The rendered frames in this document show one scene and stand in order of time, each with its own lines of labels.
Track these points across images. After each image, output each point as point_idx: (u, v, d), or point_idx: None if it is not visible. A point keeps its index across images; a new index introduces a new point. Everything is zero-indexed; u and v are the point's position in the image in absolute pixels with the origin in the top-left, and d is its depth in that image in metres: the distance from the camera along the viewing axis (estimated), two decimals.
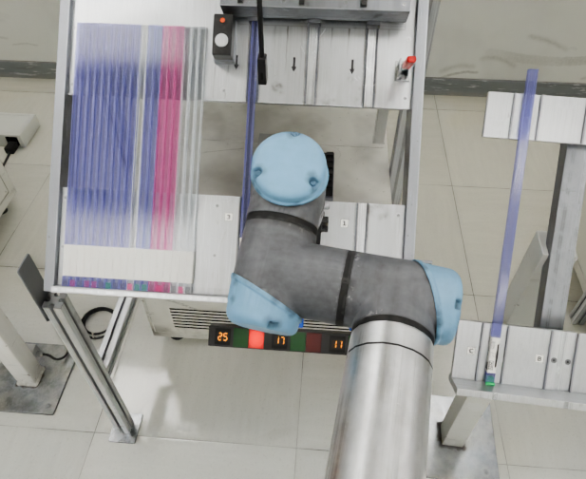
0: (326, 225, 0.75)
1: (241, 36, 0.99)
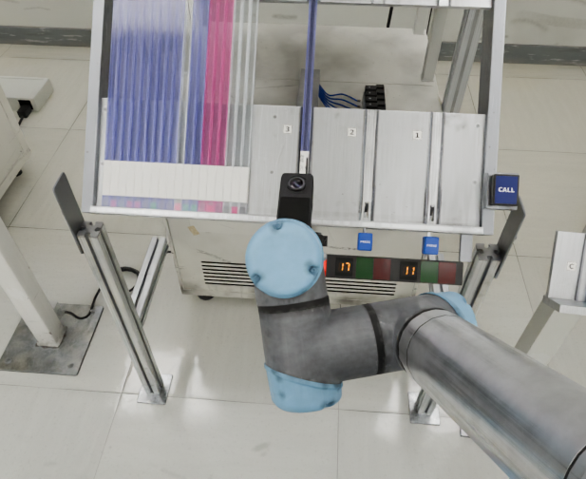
0: (325, 242, 0.75)
1: None
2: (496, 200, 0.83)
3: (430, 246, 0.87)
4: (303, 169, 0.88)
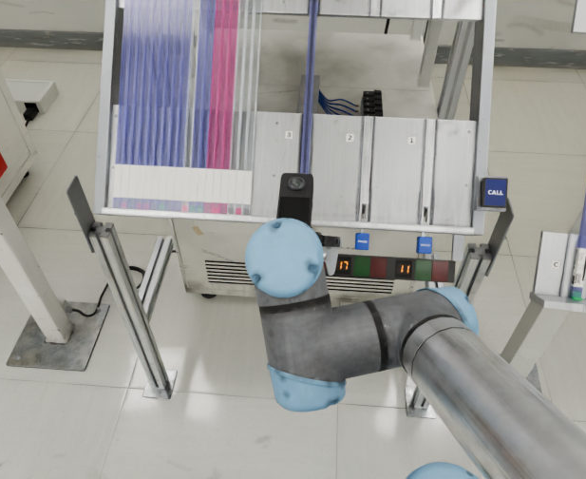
0: (328, 242, 0.73)
1: None
2: (485, 201, 0.88)
3: (424, 245, 0.92)
4: None
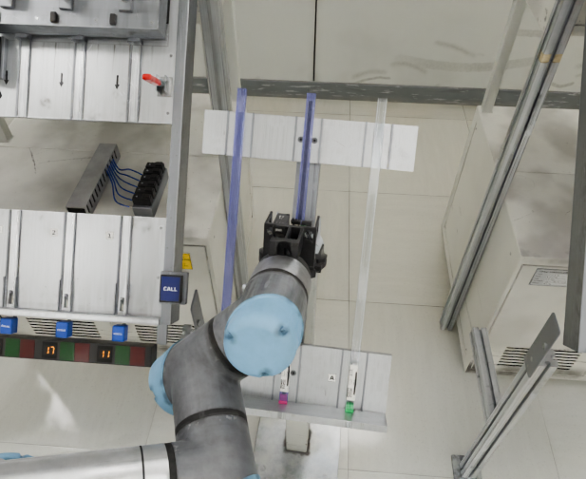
0: (260, 257, 0.76)
1: (11, 52, 1.01)
2: (161, 297, 0.95)
3: (116, 334, 0.99)
4: (285, 374, 0.86)
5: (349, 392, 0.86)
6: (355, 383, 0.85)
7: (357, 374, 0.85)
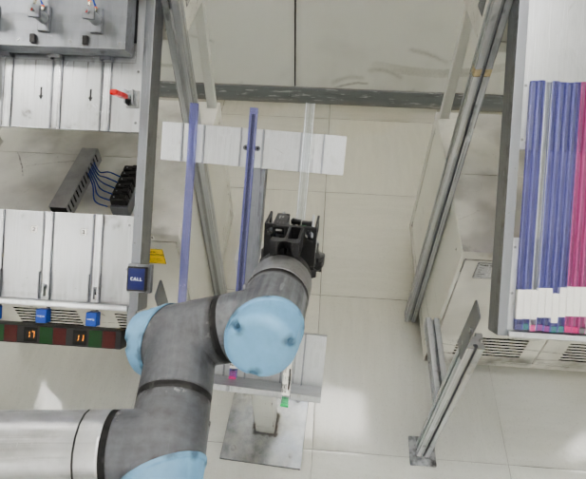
0: (262, 256, 0.76)
1: None
2: (128, 286, 1.07)
3: (89, 319, 1.11)
4: None
5: (284, 388, 0.89)
6: (290, 379, 0.89)
7: (291, 371, 0.88)
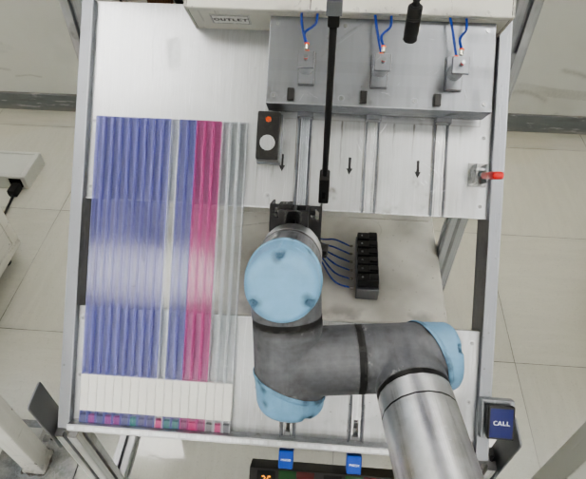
0: None
1: (288, 132, 0.85)
2: (490, 433, 0.79)
3: None
4: None
5: None
6: None
7: None
